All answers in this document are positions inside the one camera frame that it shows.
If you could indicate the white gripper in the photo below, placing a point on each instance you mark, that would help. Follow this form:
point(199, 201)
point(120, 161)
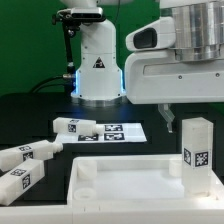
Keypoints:
point(156, 77)

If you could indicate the white desk top tray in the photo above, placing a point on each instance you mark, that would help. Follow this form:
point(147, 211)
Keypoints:
point(143, 179)

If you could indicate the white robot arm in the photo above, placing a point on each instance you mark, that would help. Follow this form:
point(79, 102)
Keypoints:
point(178, 58)

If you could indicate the white marker base sheet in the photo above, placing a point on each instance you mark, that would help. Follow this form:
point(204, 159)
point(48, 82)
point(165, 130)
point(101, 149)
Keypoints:
point(113, 133)

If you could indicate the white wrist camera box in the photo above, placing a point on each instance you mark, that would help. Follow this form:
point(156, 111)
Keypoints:
point(157, 35)

